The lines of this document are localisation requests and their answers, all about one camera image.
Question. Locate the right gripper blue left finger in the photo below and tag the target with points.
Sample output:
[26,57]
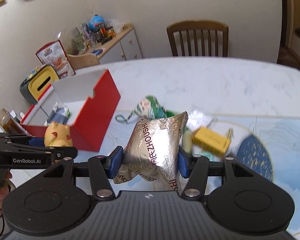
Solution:
[114,161]

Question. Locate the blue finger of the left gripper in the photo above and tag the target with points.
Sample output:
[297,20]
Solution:
[37,142]
[61,152]

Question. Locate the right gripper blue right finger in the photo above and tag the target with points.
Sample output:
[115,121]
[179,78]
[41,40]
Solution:
[183,163]

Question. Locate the yellow pikachu toy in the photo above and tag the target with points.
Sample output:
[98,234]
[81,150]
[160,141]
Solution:
[57,135]

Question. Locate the olive green cylinder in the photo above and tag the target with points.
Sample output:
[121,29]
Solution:
[186,142]

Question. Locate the yellow cardboard box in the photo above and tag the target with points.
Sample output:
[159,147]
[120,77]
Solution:
[211,141]

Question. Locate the silver foil snack packet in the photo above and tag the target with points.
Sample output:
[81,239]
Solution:
[152,151]

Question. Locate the white beads plastic bag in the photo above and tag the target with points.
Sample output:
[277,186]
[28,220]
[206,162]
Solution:
[198,119]

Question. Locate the green face pouch with tassel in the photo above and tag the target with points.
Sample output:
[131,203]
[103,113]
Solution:
[148,107]

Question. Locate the person's left hand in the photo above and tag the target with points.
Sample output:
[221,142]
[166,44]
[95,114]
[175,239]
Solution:
[6,188]

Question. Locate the brown glass jar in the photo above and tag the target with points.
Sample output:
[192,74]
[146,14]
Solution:
[8,123]

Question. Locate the blue white tissue pack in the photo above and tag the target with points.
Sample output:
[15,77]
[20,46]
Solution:
[60,113]

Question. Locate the yellow grey tissue box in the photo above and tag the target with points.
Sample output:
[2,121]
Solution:
[37,82]

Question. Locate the red white cardboard box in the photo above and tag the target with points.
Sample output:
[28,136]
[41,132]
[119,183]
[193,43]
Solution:
[91,98]

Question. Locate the red snack bag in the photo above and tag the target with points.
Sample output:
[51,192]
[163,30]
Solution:
[53,54]

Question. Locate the light wooden chair back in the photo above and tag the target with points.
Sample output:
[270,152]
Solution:
[83,61]

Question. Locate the blue patterned table mat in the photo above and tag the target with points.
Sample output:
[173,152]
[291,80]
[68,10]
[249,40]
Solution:
[269,145]

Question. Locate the white wooden sideboard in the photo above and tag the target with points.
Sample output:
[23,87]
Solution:
[123,46]

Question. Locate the blue globe toy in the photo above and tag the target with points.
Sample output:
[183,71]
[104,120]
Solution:
[95,21]

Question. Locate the brown wooden chair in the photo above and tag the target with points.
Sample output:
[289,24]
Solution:
[199,38]

